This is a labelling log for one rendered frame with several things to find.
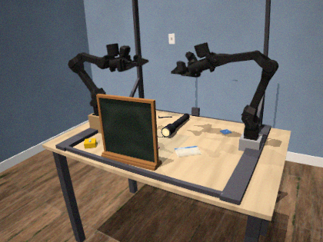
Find black metal gantry frame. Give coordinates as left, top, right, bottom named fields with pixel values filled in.
left=129, top=0, right=271, bottom=124

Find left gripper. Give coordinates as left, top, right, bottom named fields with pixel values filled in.
left=171, top=60, right=202, bottom=78

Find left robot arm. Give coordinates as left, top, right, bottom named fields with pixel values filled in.
left=195, top=42, right=278, bottom=141

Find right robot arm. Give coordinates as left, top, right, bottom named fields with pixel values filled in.
left=68, top=43, right=131, bottom=116

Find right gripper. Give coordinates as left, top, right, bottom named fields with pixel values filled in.
left=116, top=55, right=148, bottom=72

